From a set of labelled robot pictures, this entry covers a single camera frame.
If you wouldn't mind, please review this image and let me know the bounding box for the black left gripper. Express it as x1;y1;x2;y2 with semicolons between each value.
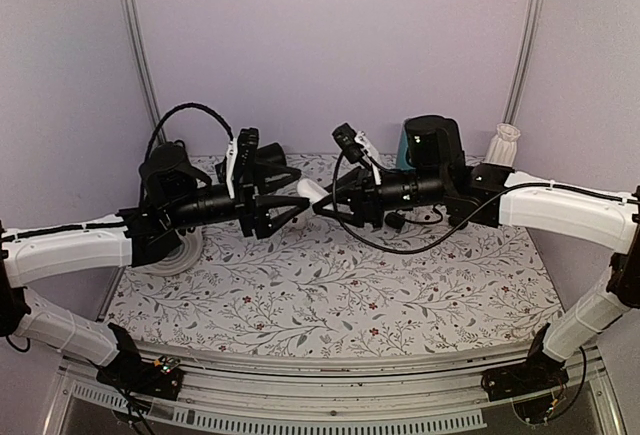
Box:
166;156;310;236

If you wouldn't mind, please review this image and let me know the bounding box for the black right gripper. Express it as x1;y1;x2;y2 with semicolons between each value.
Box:
313;166;448;229

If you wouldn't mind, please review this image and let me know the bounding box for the white earbuds charging case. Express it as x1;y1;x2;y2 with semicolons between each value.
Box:
296;178;328;205

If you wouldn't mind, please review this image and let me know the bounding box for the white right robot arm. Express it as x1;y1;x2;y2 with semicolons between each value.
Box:
297;115;639;391

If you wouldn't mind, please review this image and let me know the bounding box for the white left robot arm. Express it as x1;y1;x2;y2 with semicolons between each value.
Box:
1;128;310;389

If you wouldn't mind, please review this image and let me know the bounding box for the black cylinder speaker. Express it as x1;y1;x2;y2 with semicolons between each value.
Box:
257;142;287;166

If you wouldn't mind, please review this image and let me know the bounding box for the small black round object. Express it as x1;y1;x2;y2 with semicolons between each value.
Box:
384;212;406;231

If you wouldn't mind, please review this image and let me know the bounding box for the teal vase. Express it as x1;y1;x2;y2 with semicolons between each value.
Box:
395;127;413;171

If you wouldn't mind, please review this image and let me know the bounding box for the floral table mat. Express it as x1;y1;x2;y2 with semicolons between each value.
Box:
106;209;562;358

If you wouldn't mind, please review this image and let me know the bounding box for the grey spiral pattern plate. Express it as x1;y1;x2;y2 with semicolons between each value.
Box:
141;229;204;277

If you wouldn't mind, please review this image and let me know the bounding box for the white ribbed vase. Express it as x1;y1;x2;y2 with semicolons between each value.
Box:
484;123;521;167

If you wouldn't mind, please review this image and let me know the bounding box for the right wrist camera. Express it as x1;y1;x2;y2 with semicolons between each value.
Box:
332;123;365;164

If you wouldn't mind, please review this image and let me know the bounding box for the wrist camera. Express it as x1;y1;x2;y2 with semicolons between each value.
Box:
332;123;365;164
235;127;259;172

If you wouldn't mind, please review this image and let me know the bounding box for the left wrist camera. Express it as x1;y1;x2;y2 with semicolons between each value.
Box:
235;127;259;172

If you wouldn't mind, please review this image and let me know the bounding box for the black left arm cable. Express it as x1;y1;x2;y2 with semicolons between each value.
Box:
144;102;236;156

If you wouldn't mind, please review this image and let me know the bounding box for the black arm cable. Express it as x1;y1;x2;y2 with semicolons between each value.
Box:
144;102;236;156
329;149;551;256

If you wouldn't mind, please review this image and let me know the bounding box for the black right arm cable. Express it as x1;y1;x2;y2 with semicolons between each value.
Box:
329;149;551;256

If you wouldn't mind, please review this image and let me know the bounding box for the aluminium front rail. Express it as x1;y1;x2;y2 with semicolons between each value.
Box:
43;343;627;434

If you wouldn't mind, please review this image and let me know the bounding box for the right aluminium post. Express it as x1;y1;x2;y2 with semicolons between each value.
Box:
503;0;544;125

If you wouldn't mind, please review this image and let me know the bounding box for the aluminium post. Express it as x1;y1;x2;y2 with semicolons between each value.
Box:
503;0;544;125
121;0;161;128

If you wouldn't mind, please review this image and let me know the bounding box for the left aluminium post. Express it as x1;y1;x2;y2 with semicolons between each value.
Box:
121;0;161;128

